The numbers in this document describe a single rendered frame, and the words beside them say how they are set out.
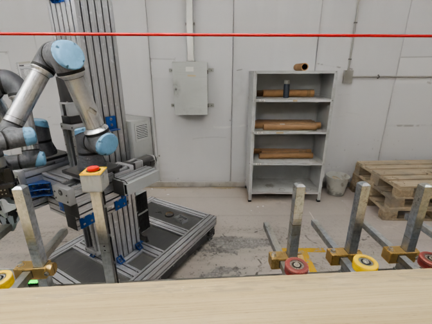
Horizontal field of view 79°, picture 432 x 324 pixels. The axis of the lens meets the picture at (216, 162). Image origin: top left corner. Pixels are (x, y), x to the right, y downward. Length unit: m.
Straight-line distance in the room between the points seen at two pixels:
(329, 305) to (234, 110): 2.80
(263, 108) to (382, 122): 1.56
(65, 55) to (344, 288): 1.33
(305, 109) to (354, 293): 2.83
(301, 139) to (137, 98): 2.18
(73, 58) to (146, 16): 2.30
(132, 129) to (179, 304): 1.27
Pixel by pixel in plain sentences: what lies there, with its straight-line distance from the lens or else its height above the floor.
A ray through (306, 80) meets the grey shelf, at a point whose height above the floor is 1.44.
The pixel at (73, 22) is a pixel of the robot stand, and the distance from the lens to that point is 1.77.
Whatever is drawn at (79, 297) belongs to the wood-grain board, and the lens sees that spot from 0.98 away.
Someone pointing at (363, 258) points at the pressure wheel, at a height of 0.90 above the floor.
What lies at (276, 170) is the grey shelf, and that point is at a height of 0.25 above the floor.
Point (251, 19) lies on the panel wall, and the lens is 3.44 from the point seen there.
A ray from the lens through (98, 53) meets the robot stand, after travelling 1.77.
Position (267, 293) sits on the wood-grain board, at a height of 0.90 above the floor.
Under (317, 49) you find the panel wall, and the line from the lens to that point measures 3.59.
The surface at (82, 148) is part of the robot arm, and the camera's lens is 1.53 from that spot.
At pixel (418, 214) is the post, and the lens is 1.32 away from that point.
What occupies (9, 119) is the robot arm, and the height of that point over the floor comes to 1.36.
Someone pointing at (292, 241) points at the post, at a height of 0.91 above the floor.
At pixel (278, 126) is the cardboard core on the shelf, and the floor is 0.95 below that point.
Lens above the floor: 1.54
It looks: 19 degrees down
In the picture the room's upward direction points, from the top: straight up
